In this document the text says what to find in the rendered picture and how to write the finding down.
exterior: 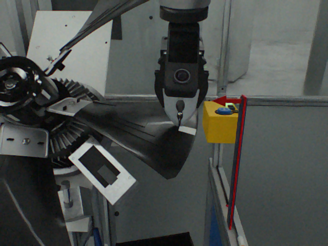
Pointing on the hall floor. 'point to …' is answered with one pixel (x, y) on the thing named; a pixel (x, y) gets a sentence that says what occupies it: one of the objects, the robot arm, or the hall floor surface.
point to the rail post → (207, 215)
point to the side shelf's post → (110, 222)
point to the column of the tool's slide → (19, 48)
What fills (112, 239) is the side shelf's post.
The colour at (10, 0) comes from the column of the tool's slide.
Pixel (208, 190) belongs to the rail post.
